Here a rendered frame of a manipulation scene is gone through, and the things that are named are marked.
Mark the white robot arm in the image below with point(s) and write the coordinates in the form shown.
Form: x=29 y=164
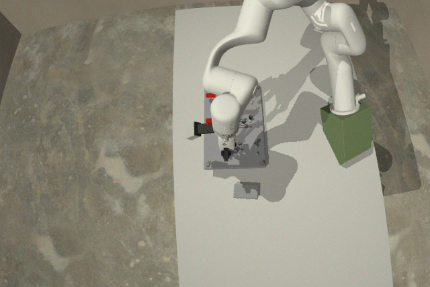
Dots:
x=342 y=35

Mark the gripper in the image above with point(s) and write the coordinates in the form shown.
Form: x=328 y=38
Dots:
x=226 y=146

